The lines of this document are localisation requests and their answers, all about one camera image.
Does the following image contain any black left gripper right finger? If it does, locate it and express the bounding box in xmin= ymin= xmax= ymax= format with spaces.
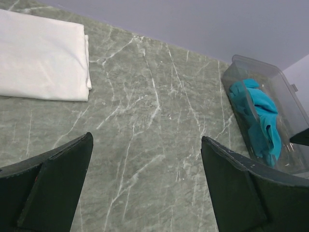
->
xmin=201 ymin=136 xmax=309 ymax=232

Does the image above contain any teal t shirt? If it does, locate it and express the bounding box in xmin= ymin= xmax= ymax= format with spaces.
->
xmin=229 ymin=79 xmax=281 ymax=167

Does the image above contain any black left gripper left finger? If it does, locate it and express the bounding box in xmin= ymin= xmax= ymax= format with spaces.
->
xmin=0 ymin=132 xmax=93 ymax=232

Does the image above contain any folded white t shirt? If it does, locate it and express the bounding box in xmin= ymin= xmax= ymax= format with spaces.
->
xmin=0 ymin=10 xmax=92 ymax=102

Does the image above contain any clear plastic bin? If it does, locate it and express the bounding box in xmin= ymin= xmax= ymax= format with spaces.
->
xmin=221 ymin=55 xmax=309 ymax=178

